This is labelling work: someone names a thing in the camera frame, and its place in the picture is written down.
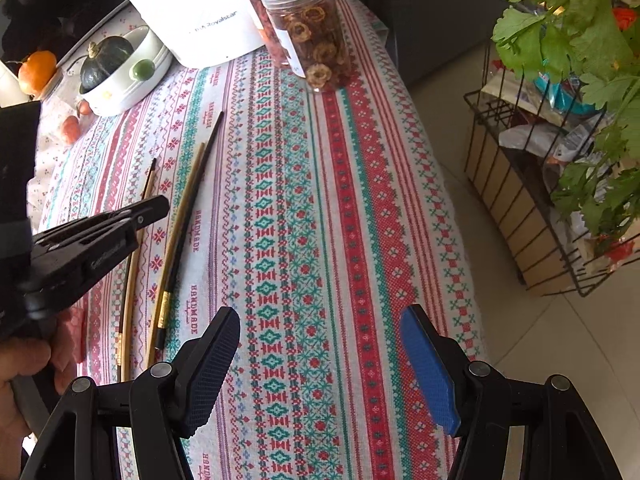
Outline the large orange with stem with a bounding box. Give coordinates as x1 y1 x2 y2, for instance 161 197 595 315
17 50 58 96

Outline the white bowl with green handle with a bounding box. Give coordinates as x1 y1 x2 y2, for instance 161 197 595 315
77 25 173 117

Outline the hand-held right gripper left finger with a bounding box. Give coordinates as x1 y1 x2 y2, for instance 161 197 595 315
20 306 242 480

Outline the white plastic bag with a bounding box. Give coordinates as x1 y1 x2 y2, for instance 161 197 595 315
500 120 601 161

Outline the black wire rack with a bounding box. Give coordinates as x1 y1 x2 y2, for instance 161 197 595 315
462 0 640 298

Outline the dark green pumpkin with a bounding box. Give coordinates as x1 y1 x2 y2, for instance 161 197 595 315
80 35 135 92

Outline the white electric pot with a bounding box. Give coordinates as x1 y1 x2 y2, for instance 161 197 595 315
115 0 283 68

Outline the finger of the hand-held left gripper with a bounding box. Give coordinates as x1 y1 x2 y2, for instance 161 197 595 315
27 230 142 311
32 195 171 253

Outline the striped patterned tablecloth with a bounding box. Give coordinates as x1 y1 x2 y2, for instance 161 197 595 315
27 0 488 480

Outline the red plastic bag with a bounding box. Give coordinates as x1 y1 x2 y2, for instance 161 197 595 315
612 7 640 32

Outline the dark chopstick with gold band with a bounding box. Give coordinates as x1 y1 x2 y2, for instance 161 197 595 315
155 112 225 351
118 157 158 383

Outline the green leafy celery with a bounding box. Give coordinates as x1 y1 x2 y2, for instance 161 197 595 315
492 0 640 253

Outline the black microwave oven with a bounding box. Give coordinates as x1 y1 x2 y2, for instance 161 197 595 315
0 0 133 68

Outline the small floral print cloth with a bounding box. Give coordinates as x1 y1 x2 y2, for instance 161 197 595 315
27 67 96 226

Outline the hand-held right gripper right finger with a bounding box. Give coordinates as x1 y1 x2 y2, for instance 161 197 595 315
400 304 631 480

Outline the bamboo chopstick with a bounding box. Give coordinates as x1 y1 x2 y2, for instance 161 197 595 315
147 143 206 368
122 175 153 333

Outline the cardboard rack liner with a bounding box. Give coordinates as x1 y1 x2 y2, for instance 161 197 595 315
470 125 576 296

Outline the dried fruit slices jar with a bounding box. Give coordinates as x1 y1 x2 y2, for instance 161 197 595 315
257 0 353 94

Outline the person's left hand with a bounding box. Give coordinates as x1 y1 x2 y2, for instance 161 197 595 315
0 332 76 480

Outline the blue packet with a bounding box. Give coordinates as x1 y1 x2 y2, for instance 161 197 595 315
535 72 601 116

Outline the grey refrigerator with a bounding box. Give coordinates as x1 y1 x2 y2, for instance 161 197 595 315
320 0 481 88

